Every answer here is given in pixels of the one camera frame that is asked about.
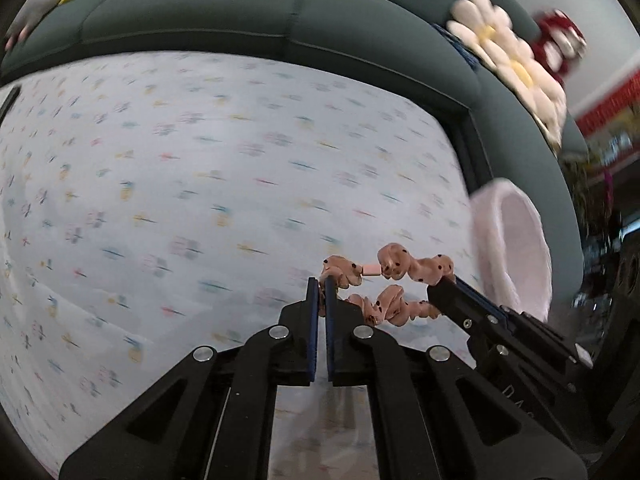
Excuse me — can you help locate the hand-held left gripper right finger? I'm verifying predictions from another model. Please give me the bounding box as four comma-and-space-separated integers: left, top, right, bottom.
324, 280, 588, 480

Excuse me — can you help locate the white flower cushion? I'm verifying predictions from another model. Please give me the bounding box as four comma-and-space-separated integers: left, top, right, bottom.
446, 0, 568, 148

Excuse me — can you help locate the black remote control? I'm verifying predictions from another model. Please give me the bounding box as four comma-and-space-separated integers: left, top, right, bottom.
0, 85, 22, 121

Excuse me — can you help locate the floral bedsheet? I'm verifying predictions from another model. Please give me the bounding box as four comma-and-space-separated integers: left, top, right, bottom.
0, 50, 481, 480

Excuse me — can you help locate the pink spotted scrunchie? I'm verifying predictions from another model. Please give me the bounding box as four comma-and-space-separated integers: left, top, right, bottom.
320, 244, 456, 327

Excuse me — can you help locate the green sofa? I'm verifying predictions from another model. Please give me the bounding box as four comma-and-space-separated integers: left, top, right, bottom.
0, 0, 588, 306

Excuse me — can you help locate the red wall banner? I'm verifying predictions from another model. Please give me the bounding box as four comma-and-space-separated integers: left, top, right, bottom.
575, 70, 640, 136

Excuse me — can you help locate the red white cushion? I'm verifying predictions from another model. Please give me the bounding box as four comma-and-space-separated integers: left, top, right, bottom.
531, 8, 587, 86

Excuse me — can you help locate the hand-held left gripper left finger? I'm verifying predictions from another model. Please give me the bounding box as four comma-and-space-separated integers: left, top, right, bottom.
59, 276, 321, 480

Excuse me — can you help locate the blue patterned cushion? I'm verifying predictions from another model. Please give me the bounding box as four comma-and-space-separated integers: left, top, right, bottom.
432, 22, 481, 68

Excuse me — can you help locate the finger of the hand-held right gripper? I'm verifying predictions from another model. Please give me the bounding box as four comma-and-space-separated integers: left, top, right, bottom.
454, 276, 522, 319
427, 280, 511, 341

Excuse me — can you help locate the grey white cushion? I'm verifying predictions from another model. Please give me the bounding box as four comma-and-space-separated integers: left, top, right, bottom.
5, 0, 83, 48

